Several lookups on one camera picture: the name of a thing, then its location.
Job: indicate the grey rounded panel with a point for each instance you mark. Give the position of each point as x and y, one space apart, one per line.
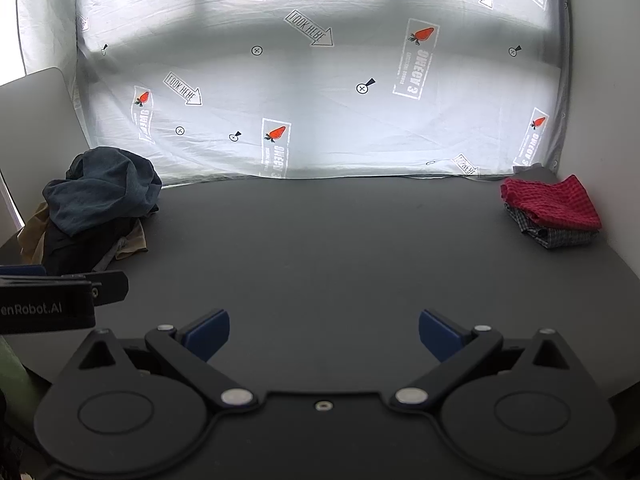
40 150

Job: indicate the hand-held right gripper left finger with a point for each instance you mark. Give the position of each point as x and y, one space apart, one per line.
207 332

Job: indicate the white printed sheet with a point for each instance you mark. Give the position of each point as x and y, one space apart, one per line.
310 85

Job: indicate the pile of dark clothes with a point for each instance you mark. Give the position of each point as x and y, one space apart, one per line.
32 232

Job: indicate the green object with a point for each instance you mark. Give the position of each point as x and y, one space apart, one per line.
12 365

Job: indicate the red checked folded cloth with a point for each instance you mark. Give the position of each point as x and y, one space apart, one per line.
555 205

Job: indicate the blue denim jeans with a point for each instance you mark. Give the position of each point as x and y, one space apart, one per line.
100 185

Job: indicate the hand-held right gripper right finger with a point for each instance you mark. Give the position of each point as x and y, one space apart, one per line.
440 332

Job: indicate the grey plaid folded cloth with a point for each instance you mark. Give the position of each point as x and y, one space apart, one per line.
560 239

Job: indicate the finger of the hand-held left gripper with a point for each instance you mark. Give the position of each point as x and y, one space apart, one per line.
22 270
112 287

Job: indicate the black cloth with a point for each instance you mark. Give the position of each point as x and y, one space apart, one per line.
80 250

